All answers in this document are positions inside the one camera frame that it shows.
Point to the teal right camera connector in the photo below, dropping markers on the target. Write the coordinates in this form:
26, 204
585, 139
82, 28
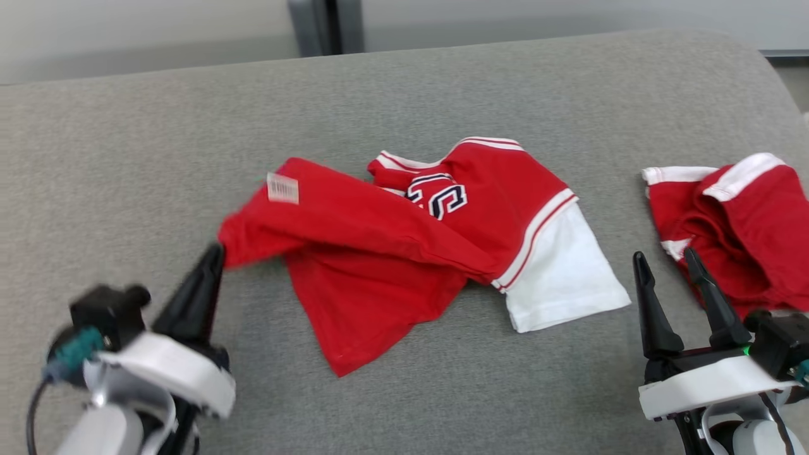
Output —
804, 373

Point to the red shorts with white trim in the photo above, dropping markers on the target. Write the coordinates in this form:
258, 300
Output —
758, 234

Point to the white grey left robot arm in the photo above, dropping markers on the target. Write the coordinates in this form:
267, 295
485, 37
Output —
101, 433

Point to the teal left camera connector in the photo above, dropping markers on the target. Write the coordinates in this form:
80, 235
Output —
72, 354

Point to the teal camera connector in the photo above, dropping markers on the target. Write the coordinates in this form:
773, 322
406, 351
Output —
804, 373
72, 354

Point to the grey vertical partition frame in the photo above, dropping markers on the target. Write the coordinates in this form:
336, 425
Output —
325, 25

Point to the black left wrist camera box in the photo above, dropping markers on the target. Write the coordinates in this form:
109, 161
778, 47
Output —
110, 313

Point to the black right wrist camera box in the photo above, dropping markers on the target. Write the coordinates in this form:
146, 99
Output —
780, 344

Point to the red t-shirt with letter print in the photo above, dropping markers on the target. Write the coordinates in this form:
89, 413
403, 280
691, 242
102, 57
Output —
379, 253

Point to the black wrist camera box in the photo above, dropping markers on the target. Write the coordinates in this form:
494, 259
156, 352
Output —
110, 313
780, 344

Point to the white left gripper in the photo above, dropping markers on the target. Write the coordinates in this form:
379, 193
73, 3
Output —
177, 373

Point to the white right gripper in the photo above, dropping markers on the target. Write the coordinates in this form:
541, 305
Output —
701, 385

